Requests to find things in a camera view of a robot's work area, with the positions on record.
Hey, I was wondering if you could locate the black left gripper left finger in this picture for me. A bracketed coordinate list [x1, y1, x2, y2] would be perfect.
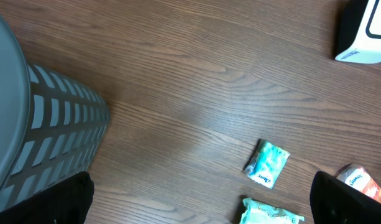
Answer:
[0, 171, 94, 224]

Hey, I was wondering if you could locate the small teal box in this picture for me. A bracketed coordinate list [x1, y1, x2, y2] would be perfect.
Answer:
[244, 139, 290, 189]

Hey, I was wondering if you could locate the white barcode scanner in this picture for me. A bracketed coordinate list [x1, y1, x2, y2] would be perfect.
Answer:
[334, 0, 381, 64]

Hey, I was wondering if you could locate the grey plastic mesh basket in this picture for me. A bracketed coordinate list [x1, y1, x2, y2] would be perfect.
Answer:
[0, 16, 110, 212]

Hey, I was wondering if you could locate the teal snack packet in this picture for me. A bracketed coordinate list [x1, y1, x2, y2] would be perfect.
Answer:
[239, 198, 305, 224]

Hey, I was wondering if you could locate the small orange box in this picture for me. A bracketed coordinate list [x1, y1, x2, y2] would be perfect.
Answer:
[336, 164, 381, 203]

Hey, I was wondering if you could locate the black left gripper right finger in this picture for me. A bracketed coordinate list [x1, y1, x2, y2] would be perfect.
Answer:
[310, 171, 381, 224]

